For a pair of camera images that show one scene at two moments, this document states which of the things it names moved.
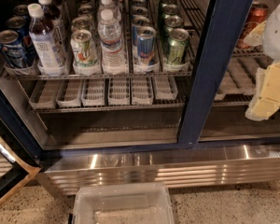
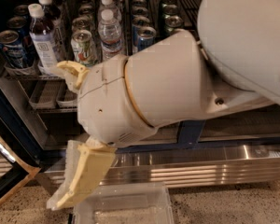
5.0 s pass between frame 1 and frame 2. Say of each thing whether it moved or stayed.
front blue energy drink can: stayed
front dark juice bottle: stayed
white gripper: moved
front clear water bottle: stayed
